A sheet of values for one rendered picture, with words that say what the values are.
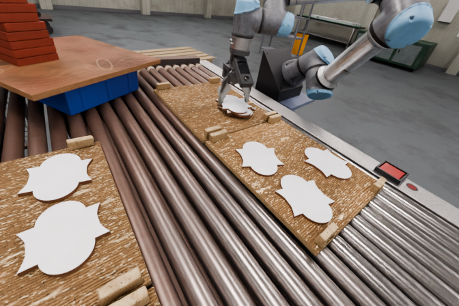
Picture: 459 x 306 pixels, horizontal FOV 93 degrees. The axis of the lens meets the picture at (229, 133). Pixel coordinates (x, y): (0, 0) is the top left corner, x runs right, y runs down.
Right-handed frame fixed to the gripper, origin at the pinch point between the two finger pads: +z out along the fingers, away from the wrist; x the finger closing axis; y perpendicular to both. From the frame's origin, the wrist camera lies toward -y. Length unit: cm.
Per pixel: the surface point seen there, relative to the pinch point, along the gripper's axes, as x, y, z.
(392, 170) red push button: -38, -44, 4
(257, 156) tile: 4.2, -28.9, 2.2
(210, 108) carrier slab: 8.4, 2.5, 3.0
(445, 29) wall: -982, 412, -28
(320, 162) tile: -13.5, -36.0, 2.2
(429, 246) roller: -23, -64, 5
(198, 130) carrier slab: 17.3, -11.8, 3.0
